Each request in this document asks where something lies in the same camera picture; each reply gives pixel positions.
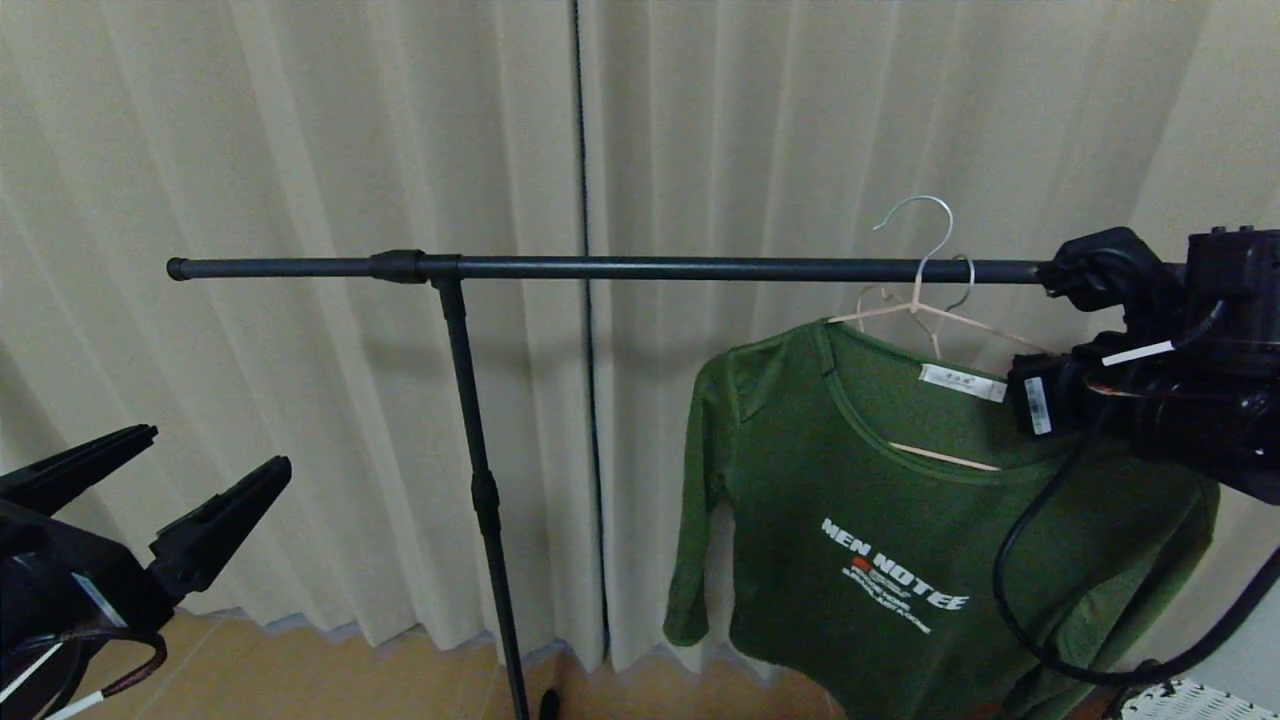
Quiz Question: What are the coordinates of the pink clothes hanger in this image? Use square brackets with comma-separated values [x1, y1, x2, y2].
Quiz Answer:
[828, 195, 1056, 473]
[856, 253, 978, 361]

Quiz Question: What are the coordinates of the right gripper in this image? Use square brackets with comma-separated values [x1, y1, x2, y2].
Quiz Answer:
[1008, 335, 1280, 506]

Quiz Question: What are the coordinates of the white laundry basket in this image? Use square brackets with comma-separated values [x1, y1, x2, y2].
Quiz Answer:
[1120, 680, 1263, 720]

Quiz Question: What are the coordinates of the green shirt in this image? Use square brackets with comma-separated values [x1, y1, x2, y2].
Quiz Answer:
[663, 318, 1223, 720]

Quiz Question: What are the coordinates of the black cable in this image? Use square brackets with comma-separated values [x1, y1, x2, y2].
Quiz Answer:
[992, 430, 1280, 687]

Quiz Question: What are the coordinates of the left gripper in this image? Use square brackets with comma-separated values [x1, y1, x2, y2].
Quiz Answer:
[0, 424, 293, 661]

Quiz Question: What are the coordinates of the black clothes rack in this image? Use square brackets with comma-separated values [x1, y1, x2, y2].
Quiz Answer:
[165, 248, 1061, 720]

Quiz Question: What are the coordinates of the beige curtain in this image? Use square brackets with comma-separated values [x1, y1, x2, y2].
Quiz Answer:
[0, 0, 1280, 676]

